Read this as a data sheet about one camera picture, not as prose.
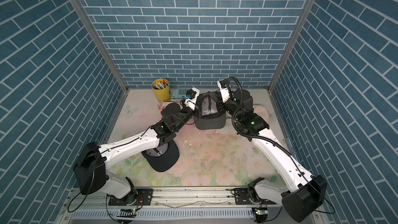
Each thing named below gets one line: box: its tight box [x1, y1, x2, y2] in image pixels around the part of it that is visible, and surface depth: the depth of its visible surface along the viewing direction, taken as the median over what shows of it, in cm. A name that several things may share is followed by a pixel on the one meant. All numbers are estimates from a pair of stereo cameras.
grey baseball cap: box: [193, 90, 227, 131], surface depth 84 cm
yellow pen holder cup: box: [151, 78, 172, 102], surface depth 109 cm
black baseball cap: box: [140, 139, 180, 173], surface depth 87 cm
